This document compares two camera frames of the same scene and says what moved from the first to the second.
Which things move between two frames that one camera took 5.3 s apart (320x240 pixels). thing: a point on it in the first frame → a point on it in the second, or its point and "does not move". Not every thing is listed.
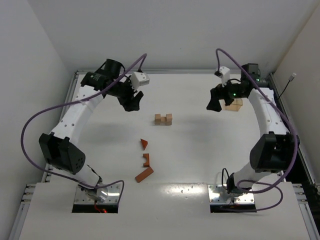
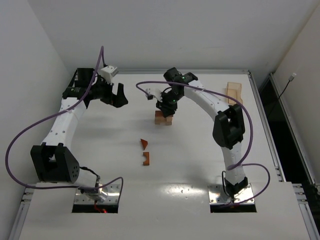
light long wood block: (163, 121) does not move
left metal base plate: (112, 196) does not move
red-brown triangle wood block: (144, 143) does not move
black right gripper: (220, 94) → (167, 107)
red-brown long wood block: (144, 174) → (159, 115)
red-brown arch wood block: (147, 163) does not move
